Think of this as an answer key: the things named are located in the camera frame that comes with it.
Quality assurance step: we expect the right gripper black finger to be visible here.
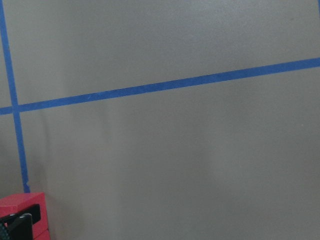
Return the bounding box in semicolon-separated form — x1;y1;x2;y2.
0;204;41;240

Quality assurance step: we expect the red block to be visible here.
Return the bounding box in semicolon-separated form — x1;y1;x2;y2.
0;192;51;240

